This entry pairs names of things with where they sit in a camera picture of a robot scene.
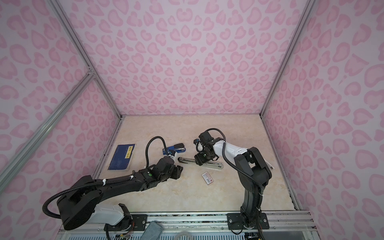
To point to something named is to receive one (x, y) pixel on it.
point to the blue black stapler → (178, 147)
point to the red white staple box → (207, 178)
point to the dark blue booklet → (122, 158)
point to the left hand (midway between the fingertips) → (181, 165)
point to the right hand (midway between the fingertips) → (201, 158)
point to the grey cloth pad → (152, 232)
